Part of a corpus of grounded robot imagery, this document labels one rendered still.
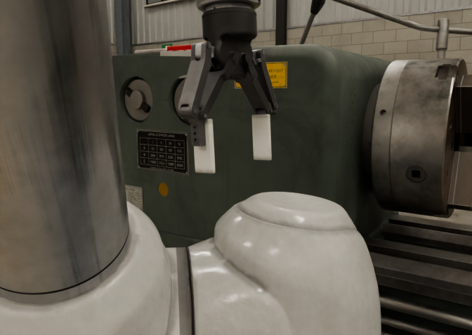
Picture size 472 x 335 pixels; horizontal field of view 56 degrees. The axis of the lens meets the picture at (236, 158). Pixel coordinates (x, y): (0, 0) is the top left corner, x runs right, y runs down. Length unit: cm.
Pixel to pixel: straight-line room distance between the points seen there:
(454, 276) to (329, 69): 42
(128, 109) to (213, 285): 72
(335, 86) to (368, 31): 751
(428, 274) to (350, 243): 49
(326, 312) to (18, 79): 27
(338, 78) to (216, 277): 48
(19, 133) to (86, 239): 8
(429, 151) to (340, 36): 772
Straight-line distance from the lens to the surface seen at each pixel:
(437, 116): 82
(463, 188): 92
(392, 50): 806
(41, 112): 22
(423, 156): 83
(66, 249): 28
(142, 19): 1247
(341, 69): 78
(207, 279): 37
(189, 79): 56
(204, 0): 61
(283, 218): 37
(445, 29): 101
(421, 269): 88
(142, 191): 103
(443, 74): 89
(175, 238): 99
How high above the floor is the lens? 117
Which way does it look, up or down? 9 degrees down
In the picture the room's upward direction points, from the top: straight up
